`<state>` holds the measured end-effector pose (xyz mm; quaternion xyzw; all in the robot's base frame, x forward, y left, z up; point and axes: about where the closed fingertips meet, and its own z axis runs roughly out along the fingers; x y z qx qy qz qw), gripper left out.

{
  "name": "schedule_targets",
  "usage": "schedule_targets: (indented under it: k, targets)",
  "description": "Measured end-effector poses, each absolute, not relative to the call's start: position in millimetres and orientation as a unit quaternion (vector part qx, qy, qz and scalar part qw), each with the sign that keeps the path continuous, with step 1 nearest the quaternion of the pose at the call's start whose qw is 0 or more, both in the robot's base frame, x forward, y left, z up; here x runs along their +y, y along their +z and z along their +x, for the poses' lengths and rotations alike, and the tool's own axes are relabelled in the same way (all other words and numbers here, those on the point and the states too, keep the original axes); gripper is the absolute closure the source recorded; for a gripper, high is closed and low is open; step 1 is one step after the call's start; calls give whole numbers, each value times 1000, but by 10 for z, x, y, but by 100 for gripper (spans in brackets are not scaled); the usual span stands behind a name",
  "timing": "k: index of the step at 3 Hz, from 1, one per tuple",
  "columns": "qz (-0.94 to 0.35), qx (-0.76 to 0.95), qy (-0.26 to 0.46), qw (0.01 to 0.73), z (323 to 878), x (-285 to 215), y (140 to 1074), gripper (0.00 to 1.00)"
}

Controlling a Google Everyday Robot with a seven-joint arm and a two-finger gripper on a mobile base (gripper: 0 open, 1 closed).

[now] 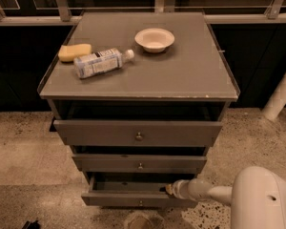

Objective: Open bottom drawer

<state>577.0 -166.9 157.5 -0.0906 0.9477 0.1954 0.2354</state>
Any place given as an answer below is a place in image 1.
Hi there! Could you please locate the grey middle drawer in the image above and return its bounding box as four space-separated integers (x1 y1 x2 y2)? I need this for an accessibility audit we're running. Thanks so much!
72 154 207 174

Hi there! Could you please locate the metal railing frame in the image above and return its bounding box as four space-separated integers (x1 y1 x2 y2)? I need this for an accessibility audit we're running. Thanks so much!
0 0 286 26

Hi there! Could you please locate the white diagonal pole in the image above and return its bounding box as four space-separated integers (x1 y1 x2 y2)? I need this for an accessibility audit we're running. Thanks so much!
262 73 286 120

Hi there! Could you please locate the grey bottom drawer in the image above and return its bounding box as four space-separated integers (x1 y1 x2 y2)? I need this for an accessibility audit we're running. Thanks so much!
82 172 196 208

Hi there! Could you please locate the white bowl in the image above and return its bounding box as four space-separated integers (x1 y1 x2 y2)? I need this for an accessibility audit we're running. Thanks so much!
134 28 174 53

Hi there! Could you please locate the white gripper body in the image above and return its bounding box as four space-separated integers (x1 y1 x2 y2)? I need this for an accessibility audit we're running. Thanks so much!
171 178 213 201

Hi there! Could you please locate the clear plastic water bottle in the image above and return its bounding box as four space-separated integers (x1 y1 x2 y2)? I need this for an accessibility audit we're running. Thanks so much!
73 48 134 79

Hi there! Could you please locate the yellow sponge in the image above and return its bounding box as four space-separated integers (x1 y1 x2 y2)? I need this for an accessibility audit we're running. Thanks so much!
58 44 92 62

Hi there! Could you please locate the grey drawer cabinet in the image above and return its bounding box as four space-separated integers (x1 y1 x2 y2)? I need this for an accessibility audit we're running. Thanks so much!
37 10 241 193

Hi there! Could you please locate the grey drawer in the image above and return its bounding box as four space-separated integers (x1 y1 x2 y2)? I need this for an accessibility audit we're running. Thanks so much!
54 119 222 147
82 172 196 208
72 154 207 174

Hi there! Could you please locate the grey top drawer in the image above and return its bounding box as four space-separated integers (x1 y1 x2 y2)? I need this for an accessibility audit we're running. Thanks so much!
54 119 222 147

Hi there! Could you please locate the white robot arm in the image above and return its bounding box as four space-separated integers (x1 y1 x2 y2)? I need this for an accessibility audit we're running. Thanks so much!
165 166 286 229

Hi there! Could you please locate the black object on floor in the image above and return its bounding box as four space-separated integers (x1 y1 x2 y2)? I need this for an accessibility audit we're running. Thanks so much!
22 220 40 229

